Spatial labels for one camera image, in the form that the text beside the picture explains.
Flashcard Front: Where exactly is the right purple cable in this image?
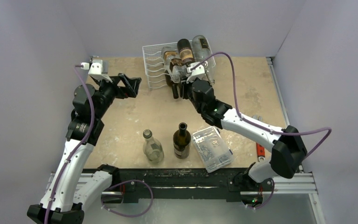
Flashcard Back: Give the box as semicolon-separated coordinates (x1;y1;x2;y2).
192;52;332;211

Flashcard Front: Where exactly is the clear glass wine bottle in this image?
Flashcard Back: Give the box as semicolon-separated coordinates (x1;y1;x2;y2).
192;35;216;71

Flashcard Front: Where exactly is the square clear liquor bottle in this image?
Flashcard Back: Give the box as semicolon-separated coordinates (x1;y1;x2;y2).
161;46;186;83

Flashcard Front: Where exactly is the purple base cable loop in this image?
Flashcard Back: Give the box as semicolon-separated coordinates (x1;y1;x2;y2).
101;180;154;218

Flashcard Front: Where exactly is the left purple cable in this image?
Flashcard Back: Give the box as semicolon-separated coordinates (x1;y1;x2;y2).
43;64;96;224

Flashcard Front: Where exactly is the dark brown wine bottle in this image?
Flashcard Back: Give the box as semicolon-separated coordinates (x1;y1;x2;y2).
173;122;191;159

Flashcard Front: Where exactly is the short clear glass bottle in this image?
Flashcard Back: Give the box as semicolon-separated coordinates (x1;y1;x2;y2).
143;129;164;164

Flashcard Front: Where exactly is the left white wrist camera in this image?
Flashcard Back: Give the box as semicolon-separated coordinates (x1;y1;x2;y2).
80;59;109;77

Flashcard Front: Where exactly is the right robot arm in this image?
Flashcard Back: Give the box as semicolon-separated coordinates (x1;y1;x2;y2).
179;79;307;190

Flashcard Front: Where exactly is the clear plastic screw box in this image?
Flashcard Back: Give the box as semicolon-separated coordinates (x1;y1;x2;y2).
191;126;234;173

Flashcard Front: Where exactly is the olive green wine bottle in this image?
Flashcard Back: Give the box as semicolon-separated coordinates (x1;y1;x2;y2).
177;39;196;69

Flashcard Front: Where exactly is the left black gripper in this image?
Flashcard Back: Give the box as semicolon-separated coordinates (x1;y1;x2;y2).
94;72;140;119

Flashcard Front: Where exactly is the small clear bottle in rack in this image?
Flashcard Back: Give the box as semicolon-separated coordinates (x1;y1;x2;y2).
202;70;215;85

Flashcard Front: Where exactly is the dark green wine bottle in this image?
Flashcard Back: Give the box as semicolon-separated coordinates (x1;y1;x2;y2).
164;70;180;99

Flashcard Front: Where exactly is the red handled adjustable wrench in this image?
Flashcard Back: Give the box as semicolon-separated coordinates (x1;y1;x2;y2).
252;115;266;162

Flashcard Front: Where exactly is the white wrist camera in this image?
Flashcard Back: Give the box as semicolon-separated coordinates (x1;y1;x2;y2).
80;59;109;77
186;63;206;84

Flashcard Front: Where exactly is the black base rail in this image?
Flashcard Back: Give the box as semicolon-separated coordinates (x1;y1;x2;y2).
104;168;273;205

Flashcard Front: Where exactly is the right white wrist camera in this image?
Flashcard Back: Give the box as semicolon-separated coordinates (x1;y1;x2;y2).
186;63;206;84

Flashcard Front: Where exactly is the white wire wine rack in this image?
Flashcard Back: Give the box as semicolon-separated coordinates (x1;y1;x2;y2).
142;40;192;89

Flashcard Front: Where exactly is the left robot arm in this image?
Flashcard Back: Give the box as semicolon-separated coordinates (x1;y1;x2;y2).
27;73;142;224

